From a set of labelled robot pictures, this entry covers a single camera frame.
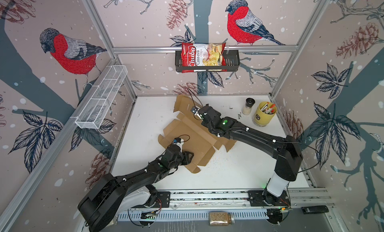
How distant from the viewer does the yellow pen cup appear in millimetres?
949

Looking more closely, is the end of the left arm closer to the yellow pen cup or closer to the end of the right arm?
the end of the right arm

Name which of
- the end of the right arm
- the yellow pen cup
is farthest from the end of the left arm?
the yellow pen cup
